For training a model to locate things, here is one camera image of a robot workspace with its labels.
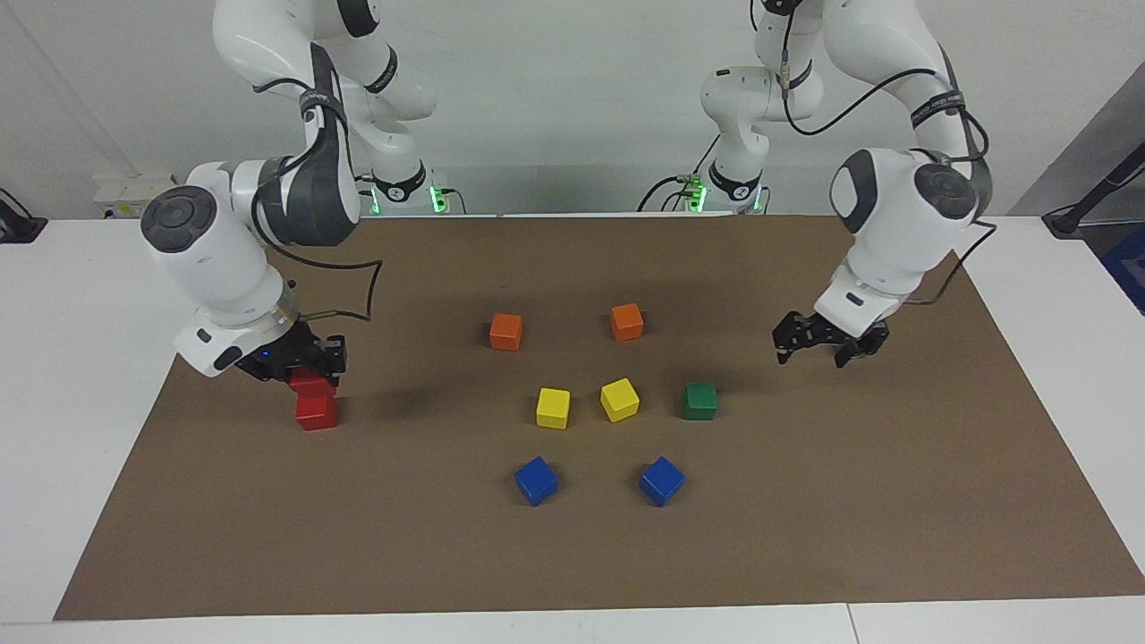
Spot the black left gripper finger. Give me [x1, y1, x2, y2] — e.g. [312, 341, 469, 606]
[834, 324, 891, 369]
[773, 311, 811, 366]

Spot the red wooden cube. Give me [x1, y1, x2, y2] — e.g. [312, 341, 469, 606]
[295, 394, 340, 432]
[289, 369, 337, 401]

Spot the brown table mat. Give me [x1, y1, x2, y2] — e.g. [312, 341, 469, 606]
[54, 215, 1145, 621]

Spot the yellow wooden cube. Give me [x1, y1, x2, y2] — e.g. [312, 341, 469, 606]
[535, 387, 572, 430]
[599, 377, 640, 423]

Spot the blue wooden cube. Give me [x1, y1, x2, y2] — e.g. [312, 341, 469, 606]
[638, 456, 686, 508]
[513, 456, 560, 507]

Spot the white power strip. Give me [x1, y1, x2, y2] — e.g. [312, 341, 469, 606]
[94, 174, 180, 220]

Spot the black stand with pole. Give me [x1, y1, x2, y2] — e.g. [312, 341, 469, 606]
[1042, 141, 1145, 239]

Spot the blue crate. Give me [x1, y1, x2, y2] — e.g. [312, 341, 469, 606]
[1100, 224, 1145, 316]

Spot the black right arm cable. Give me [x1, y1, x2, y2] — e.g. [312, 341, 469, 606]
[250, 76, 386, 323]

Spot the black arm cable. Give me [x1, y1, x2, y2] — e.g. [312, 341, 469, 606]
[756, 0, 998, 307]
[250, 76, 386, 323]

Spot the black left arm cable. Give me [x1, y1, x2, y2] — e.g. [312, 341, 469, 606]
[756, 0, 998, 307]

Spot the black left base cable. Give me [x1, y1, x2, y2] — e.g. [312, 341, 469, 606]
[637, 134, 721, 214]

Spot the black floor mount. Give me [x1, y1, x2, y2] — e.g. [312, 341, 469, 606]
[0, 188, 47, 244]

